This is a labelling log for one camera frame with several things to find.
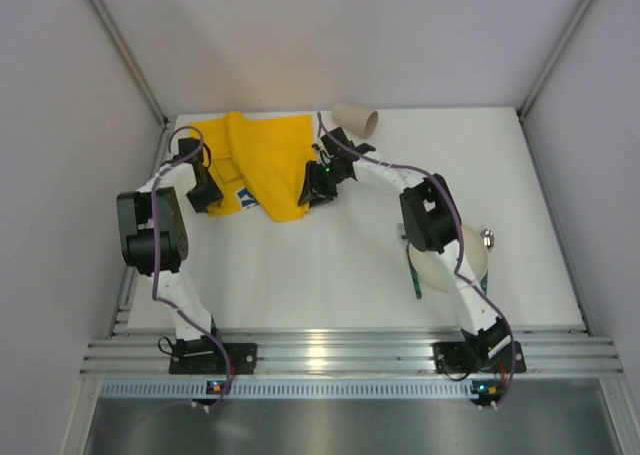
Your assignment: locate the yellow printed cloth placemat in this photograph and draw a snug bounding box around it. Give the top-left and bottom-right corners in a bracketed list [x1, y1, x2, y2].
[193, 112, 315, 222]

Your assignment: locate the beige paper cup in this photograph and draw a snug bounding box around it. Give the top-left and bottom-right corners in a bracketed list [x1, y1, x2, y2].
[331, 103, 379, 139]

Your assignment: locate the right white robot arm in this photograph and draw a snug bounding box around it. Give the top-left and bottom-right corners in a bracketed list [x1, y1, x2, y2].
[298, 128, 513, 360]

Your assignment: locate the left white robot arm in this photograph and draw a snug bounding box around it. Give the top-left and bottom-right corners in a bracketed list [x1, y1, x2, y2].
[116, 138, 223, 342]

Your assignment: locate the cream round plate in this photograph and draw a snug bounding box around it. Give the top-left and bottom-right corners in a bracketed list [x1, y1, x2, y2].
[409, 224, 486, 291]

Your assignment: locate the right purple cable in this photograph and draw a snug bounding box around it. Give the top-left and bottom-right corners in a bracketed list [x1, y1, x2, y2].
[316, 111, 519, 409]

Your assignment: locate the purple cable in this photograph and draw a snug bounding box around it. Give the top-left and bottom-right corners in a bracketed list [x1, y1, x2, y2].
[316, 111, 519, 409]
[151, 125, 241, 407]

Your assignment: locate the fork with green handle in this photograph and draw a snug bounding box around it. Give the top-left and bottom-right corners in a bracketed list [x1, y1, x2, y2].
[397, 223, 422, 300]

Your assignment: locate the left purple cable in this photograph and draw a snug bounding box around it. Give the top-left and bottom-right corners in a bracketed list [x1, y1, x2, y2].
[151, 125, 241, 407]

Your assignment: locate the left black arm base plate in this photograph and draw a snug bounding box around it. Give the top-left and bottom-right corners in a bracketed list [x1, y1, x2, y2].
[168, 337, 258, 375]

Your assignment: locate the spoon with green handle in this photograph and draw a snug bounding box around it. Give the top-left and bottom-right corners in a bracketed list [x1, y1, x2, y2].
[480, 228, 496, 295]

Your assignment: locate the aluminium front rail frame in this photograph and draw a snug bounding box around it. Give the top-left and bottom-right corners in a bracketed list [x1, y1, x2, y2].
[80, 329, 623, 378]

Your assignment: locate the left aluminium corner post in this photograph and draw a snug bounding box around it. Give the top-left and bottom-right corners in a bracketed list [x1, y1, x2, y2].
[85, 0, 168, 126]

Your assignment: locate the aluminium corner post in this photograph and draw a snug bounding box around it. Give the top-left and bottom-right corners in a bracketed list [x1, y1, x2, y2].
[517, 0, 614, 121]
[85, 0, 168, 126]

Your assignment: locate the right aluminium corner post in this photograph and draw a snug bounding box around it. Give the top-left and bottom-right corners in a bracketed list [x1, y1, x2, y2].
[517, 0, 614, 121]

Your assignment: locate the perforated metal cable strip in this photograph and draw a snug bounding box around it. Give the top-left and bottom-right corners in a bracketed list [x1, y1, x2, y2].
[99, 378, 606, 400]

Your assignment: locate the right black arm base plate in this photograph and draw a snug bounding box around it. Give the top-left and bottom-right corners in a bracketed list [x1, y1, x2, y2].
[432, 342, 527, 378]

